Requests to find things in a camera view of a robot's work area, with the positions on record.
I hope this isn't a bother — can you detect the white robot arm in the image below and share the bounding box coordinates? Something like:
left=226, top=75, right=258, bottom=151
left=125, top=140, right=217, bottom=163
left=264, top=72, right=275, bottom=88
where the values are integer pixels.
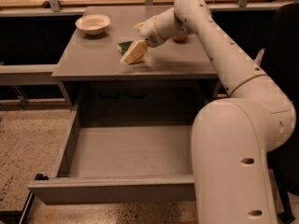
left=121, top=0, right=296, bottom=224

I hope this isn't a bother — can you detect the grey cabinet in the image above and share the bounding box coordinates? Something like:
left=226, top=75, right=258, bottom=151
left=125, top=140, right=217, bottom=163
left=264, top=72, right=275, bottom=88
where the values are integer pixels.
left=52, top=7, right=218, bottom=128

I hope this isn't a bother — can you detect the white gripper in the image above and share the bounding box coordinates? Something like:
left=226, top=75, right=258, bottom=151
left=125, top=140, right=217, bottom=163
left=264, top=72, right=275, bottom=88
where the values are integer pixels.
left=122, top=16, right=165, bottom=64

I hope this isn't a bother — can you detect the grey metal shelf frame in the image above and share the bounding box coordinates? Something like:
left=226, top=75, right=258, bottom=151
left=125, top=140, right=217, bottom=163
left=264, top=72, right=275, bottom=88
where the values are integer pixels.
left=0, top=0, right=299, bottom=110

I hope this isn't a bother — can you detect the red apple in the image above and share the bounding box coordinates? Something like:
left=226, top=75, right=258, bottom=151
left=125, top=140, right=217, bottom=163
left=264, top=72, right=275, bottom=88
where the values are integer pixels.
left=172, top=35, right=188, bottom=43

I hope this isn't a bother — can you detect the green and yellow sponge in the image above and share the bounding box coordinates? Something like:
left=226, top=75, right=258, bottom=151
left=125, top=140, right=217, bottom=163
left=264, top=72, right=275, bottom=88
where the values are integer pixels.
left=117, top=41, right=133, bottom=56

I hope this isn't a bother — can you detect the white ceramic bowl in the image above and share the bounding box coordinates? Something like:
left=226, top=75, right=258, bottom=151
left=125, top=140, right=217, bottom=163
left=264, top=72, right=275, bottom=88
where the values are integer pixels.
left=75, top=14, right=110, bottom=35

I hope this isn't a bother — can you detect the grey open top drawer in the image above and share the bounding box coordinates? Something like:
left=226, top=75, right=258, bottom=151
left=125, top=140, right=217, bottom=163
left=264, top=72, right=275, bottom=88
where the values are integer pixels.
left=27, top=91, right=200, bottom=206

